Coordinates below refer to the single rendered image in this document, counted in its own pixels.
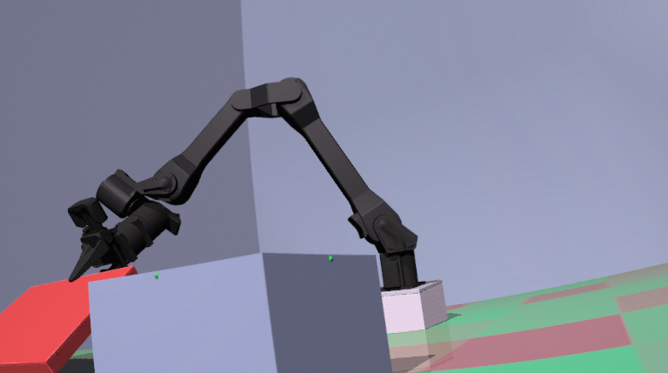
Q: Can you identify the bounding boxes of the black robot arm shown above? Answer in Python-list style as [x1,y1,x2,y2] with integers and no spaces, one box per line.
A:
[96,77,426,291]

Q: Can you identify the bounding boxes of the red panel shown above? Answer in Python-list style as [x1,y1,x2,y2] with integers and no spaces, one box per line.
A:
[0,265,138,373]

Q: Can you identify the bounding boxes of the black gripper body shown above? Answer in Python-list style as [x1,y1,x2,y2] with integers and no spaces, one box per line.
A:
[68,197,153,269]

